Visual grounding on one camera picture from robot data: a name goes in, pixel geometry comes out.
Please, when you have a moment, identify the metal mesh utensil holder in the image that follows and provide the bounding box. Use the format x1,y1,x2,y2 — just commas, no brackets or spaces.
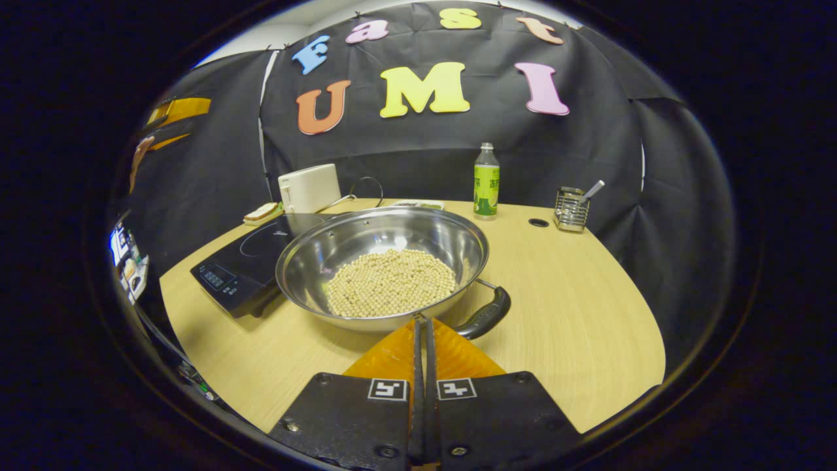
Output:
554,186,590,234

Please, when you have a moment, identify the small pale plate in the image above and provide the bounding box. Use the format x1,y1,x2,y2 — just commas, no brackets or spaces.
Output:
243,206,285,227

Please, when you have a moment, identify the black induction cooktop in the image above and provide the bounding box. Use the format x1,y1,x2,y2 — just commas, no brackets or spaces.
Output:
190,213,334,319

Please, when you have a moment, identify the stainless steel pot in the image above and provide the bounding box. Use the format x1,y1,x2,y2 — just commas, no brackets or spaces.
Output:
275,207,512,341

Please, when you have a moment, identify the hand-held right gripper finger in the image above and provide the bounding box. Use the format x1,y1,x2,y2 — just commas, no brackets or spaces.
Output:
424,317,583,470
267,315,424,470

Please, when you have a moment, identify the clear bottle with green label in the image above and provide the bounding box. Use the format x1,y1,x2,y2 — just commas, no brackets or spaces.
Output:
473,143,501,221

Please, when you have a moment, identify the white toaster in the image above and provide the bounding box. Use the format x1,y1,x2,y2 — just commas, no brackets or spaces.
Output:
278,164,342,215

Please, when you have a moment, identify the black power cable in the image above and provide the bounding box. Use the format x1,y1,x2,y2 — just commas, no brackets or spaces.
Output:
340,177,384,210

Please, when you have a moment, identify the pile of soybeans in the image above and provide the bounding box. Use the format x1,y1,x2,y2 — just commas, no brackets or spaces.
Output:
325,249,458,319

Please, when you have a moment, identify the colourful blurred clutter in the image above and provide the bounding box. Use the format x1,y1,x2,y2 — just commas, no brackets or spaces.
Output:
108,221,151,307

